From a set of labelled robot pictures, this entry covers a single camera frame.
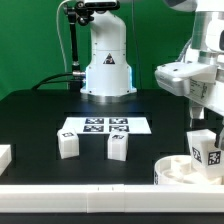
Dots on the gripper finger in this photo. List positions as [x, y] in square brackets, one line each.
[196, 112]
[219, 143]

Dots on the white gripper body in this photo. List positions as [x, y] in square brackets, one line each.
[209, 95]

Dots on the white round stool seat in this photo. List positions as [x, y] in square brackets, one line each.
[177, 169]

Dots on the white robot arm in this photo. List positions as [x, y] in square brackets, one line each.
[108, 74]

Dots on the white marker sheet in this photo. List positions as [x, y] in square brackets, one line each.
[104, 125]

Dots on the white front fence bar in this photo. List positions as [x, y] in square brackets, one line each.
[110, 198]

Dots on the white fence bar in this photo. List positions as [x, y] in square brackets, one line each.
[110, 198]
[5, 157]

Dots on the white left fence bar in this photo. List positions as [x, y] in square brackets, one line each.
[5, 157]

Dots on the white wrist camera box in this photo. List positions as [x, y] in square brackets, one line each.
[175, 77]

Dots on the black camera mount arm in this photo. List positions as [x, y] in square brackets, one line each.
[77, 14]

